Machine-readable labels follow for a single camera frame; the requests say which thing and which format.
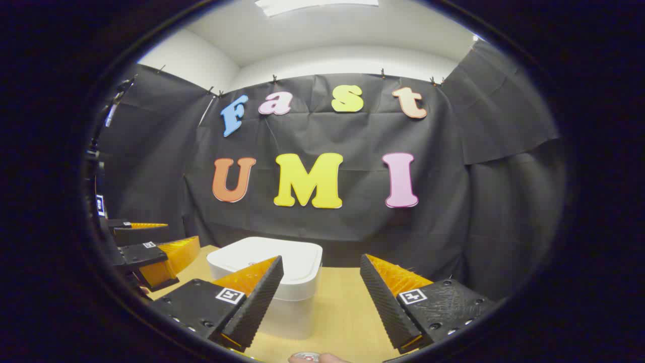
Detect wooden desktop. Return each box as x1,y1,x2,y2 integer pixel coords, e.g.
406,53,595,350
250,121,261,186
146,245,404,363

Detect black backdrop cloth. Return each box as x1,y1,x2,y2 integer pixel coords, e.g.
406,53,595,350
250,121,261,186
93,40,567,303

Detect white desktop garbage bin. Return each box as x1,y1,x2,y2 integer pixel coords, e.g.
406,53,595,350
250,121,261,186
207,236,323,341

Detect ceiling light panel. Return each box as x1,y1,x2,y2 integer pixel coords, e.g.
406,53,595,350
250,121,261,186
254,0,379,17

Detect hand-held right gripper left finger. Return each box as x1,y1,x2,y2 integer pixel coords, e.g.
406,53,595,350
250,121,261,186
150,256,284,352

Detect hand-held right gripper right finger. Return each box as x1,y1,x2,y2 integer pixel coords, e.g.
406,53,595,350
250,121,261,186
360,254,498,354

